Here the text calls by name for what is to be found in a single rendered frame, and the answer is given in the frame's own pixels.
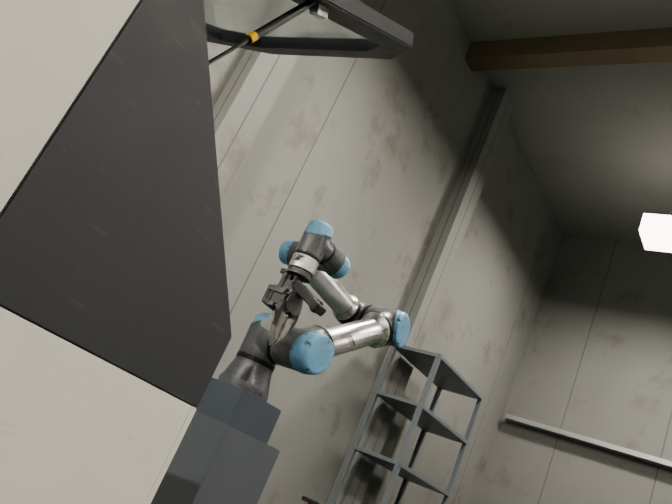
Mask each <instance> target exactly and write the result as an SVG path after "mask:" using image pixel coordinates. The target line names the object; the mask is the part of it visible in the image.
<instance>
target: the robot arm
mask: <svg viewBox="0 0 672 504"><path fill-rule="evenodd" d="M332 235H333V228H332V227H331V226H330V225H328V224H327V223H325V222H323V221H320V220H312V221H310V222H309V224H308V225H307V227H306V229H305V231H304V232H303V235H302V237H301V239H300V241H297V240H295V241H291V240H287V241H285V242H283V243H282V245H281V247H280V248H279V259H280V261H281V262H282V263H283V264H286V265H288V268H287V269H285V268H281V270H280V273H281V274H282V277H281V279H280V281H279V283H278V285H277V284H274V285H272V284H269V286H268V288H267V290H266V292H265V294H264V296H263V298H262V300H261V301H262V302H263V303H264V304H265V305H266V306H267V307H269V308H270V309H271V310H272V311H273V312H272V314H271V313H260V314H258V315H256V316H255V318H254V320H253V321H252V323H251V324H250V326H249V329H248V331H247V333H246V336H245V338H244V340H243V342H242V344H241V346H240V348H239V350H238V352H237V354H236V356H235V358H234V360H233V361H232V362H231V363H230V364H229V365H228V367H227V368H226V369H225V370H224V372H222V373H221V374H220V375H219V377H218V380H220V381H223V382H226V383H229V384H232V385H234V386H237V387H240V388H243V389H245V390H247V391H249V392H250V393H252V394H254V395H255V396H257V397H259V398H261V399H262V400H264V401H267V399H268V397H269V394H268V393H269V389H270V382H271V376H272V373H273V371H274V369H275V367H276V365H279V366H283V367H286V368H289V369H292V370H295V371H298V372H300V373H302V374H309V375H317V374H320V373H322V372H324V371H325V370H326V369H327V365H330V364H331V362H332V359H333V357H334V356H337V355H341V354H344V353H347V352H351V351H354V350H357V349H361V348H364V347H367V346H369V347H372V348H381V347H384V346H393V347H395V348H396V347H398V348H400V347H402V346H404V344H405V343H406V341H407V339H408V336H409V333H410V319H409V316H408V315H407V314H406V313H405V312H402V311H400V310H398V311H397V310H393V309H388V308H383V307H379V306H374V305H370V304H366V303H363V302H361V301H359V300H358V299H357V298H356V297H355V296H353V295H349V293H348V292H347V291H346V290H345V289H344V288H343V286H342V285H341V284H340V283H339V282H338V280H337V279H339V278H342V277H344V276H345V275H346V274H347V273H348V271H349V269H350V260H349V259H348V258H347V256H346V255H345V253H344V252H342V251H341V250H340V249H339V248H338V247H337V246H336V245H335V244H334V243H333V241H332V240H331V238H332ZM303 283H308V284H309V285H310V286H311V287H312V288H313V289H314V290H315V291H316V292H317V294H318V295H319V296H320V297H321V298H322V299H323V300H324V301H325V302H326V304H327V305H328V306H329V307H330V308H331V309H332V313H333V316H334V317H335V318H336V319H337V320H338V321H339V322H340V323H341V325H337V326H333V327H329V328H325V327H323V326H320V325H314V326H310V327H305V328H299V327H295V324H296V323H297V320H298V318H299V315H300V313H301V309H302V306H303V300H304V301H305V302H306V303H307V305H308V306H309V308H310V310H311V312H313V313H316V314H318V315H319V316H322V315H323V314H324V313H325V312H326V311H327V310H326V308H325V307H324V306H323V303H322V301H321V300H319V299H316V297H315V296H314V295H313V294H312V293H311V292H310V291H309V290H308V289H307V287H306V286H305V285H303ZM285 314H286V315H288V317H286V316H285Z"/></svg>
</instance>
